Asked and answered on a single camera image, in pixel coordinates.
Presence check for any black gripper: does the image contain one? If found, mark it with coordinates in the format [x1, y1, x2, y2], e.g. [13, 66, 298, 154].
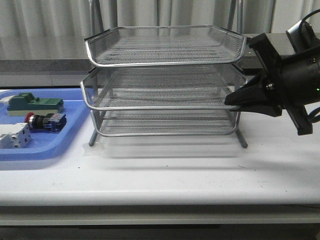
[224, 33, 313, 136]

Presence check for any silver mesh tray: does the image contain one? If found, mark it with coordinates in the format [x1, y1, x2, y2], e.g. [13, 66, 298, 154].
[84, 25, 247, 68]
[80, 64, 246, 111]
[90, 109, 240, 137]

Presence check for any red emergency stop button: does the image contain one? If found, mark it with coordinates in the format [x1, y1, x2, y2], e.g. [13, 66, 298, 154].
[24, 112, 67, 133]

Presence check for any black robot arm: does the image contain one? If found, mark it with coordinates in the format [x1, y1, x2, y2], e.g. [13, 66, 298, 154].
[224, 33, 320, 136]

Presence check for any silver mesh top tray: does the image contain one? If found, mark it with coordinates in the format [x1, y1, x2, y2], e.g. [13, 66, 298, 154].
[84, 25, 247, 68]

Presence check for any silver mesh bottom tray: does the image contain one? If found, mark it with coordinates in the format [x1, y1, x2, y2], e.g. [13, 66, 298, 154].
[90, 109, 240, 137]

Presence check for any blue plastic tray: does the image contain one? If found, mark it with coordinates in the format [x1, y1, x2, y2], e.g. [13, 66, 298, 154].
[0, 88, 89, 162]

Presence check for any white circuit breaker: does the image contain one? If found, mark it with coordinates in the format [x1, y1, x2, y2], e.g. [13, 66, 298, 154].
[0, 123, 31, 149]

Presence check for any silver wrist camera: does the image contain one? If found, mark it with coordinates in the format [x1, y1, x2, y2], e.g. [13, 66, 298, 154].
[286, 20, 320, 54]

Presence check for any black cable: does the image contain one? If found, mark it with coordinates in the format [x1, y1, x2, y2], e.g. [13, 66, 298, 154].
[299, 8, 320, 28]

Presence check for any grey metal rack frame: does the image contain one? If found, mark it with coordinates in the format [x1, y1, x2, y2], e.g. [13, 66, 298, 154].
[83, 28, 249, 149]

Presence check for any green and beige switch block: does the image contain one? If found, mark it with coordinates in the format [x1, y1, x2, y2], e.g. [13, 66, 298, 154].
[0, 92, 64, 117]

